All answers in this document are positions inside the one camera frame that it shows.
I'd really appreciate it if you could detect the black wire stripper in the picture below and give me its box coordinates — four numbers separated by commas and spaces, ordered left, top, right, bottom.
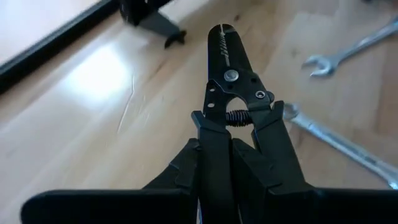
190, 23, 315, 224

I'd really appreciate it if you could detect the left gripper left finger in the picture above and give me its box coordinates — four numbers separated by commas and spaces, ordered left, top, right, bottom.
21, 138, 200, 224

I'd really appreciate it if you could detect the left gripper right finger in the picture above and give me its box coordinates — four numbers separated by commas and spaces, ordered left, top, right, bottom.
231, 139, 398, 224

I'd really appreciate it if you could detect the chrome combination wrench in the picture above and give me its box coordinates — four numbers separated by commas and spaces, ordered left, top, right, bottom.
300, 15, 398, 78
282, 101, 398, 190

